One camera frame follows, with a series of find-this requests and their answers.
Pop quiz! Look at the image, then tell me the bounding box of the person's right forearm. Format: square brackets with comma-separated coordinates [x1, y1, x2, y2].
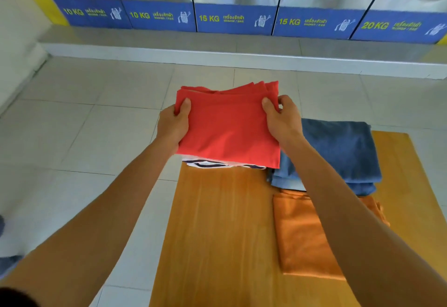
[279, 133, 447, 307]

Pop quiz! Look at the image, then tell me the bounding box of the person's left forearm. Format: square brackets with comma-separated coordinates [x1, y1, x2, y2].
[0, 137, 179, 307]

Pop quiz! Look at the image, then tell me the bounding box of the person's left hand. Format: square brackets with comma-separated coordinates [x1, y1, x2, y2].
[156, 98, 192, 148]

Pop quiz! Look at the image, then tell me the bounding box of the grey concrete plinth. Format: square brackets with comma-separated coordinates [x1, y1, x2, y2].
[38, 25, 447, 81]

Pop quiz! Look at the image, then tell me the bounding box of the orange folded garment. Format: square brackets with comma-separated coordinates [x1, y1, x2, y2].
[273, 189, 391, 281]

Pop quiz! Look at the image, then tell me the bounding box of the blue folded garment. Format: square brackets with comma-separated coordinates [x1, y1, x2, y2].
[267, 118, 383, 197]

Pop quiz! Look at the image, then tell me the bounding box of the black shirt sleeve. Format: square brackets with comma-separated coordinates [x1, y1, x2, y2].
[0, 287, 40, 307]

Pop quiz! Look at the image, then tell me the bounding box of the white striped folded garment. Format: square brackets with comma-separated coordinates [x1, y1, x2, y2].
[182, 155, 268, 171]

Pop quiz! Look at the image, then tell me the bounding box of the person's right hand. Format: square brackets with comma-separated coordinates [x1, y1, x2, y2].
[262, 95, 305, 145]

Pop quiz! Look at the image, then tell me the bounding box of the red cloth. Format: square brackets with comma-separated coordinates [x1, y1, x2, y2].
[174, 81, 282, 169]

